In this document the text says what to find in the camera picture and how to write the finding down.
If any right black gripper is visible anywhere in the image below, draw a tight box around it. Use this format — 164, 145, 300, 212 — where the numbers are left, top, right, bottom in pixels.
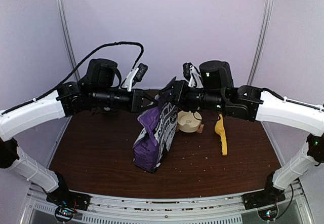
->
158, 80, 226, 113

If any purple pet food bag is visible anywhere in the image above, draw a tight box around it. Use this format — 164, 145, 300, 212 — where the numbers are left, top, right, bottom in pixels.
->
133, 76, 178, 173

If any yellow plastic food scoop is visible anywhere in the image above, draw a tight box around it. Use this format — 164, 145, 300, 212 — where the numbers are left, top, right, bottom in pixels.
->
214, 114, 228, 156

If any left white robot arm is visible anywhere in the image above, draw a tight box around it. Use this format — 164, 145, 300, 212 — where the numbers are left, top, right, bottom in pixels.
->
1, 59, 157, 206

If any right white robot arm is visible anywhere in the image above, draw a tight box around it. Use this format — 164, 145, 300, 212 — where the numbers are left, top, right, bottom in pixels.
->
158, 60, 323, 205

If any cream cat-ear pet bowl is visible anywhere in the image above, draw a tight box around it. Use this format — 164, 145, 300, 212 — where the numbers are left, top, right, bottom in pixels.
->
177, 111, 202, 133

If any wooden bowl stand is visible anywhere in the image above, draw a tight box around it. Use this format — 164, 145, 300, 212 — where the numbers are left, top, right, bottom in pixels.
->
197, 124, 204, 134

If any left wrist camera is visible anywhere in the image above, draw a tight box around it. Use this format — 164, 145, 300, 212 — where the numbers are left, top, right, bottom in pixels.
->
122, 63, 148, 92

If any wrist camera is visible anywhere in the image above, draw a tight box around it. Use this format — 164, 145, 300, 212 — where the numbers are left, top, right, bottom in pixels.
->
122, 63, 148, 92
182, 62, 203, 88

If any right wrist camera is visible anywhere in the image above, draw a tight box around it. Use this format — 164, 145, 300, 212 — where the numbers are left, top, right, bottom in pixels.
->
182, 62, 203, 88

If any left black braided cable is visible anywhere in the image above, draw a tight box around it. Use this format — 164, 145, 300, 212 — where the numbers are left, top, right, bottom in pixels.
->
0, 41, 144, 115

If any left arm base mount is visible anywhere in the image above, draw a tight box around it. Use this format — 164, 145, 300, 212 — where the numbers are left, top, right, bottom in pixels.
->
46, 192, 91, 223

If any front aluminium frame rail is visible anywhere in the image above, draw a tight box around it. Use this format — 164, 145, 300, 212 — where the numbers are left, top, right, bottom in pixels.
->
25, 180, 304, 224

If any right aluminium corner post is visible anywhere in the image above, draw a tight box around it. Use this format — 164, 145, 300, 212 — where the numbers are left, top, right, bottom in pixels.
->
247, 0, 274, 85

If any aluminium corner post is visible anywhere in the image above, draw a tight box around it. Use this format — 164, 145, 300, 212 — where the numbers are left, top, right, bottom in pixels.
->
56, 0, 77, 69
247, 0, 274, 85

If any left aluminium corner post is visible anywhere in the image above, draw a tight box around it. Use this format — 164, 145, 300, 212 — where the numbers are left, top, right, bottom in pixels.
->
56, 0, 77, 69

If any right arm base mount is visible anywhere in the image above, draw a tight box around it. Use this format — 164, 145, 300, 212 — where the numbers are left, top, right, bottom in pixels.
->
242, 191, 286, 221

